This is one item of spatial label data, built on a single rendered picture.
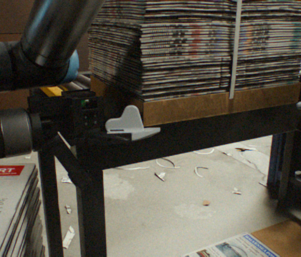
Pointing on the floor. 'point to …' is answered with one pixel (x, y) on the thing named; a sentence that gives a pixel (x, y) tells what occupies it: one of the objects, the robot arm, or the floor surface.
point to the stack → (9, 211)
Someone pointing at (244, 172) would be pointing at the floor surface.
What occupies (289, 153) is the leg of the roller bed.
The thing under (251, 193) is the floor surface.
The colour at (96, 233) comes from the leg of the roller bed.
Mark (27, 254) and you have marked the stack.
